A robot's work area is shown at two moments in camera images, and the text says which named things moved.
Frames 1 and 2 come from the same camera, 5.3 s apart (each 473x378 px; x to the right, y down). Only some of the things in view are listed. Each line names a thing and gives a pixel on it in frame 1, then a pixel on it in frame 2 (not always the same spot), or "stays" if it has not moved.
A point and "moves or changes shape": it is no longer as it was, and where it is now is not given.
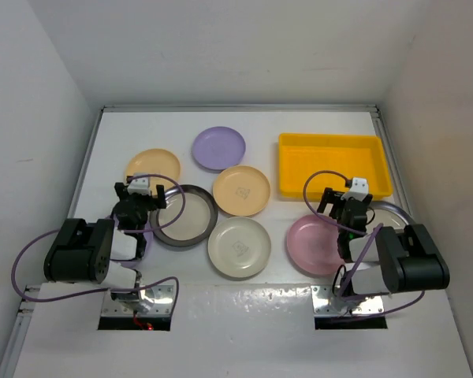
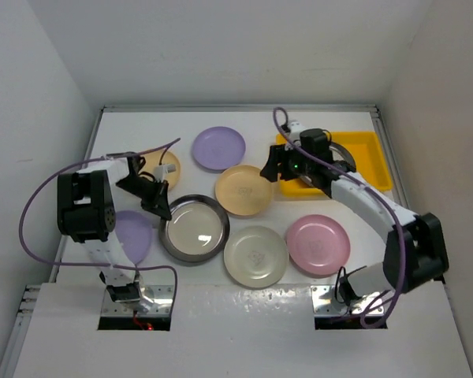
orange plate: x=241 y=190 stays
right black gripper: x=333 y=198 -> x=278 y=154
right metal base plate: x=321 y=297 stays
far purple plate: x=218 y=148 stays
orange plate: x=154 y=161 stays
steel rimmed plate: x=199 y=219 moves or changes shape
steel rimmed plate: x=389 y=215 moves or changes shape
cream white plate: x=239 y=246 moves or changes shape
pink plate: x=313 y=246 stays
